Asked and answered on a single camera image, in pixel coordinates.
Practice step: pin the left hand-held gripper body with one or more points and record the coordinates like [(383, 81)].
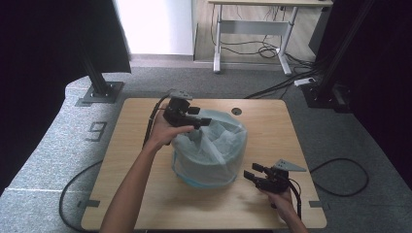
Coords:
[(176, 113)]

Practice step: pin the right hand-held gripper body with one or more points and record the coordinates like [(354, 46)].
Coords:
[(275, 181)]

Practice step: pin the olive green round bin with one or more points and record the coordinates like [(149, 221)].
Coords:
[(223, 168)]

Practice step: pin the person's right hand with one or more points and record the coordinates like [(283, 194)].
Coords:
[(283, 204)]

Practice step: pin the person's left hand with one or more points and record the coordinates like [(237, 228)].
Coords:
[(163, 134)]

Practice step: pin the black metal stand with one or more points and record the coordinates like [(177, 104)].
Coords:
[(330, 64), (98, 82)]

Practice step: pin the white power strip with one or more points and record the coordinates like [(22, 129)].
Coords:
[(304, 81)]

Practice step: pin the white desk with metal legs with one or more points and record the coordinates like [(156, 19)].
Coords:
[(252, 27)]

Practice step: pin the black curtain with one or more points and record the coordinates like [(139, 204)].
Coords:
[(48, 64), (382, 81)]

